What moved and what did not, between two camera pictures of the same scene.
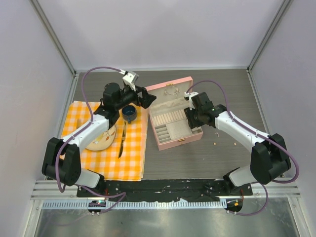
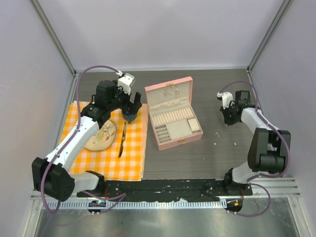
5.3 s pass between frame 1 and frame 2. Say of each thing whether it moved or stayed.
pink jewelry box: stayed
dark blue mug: stayed
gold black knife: stayed
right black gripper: moved
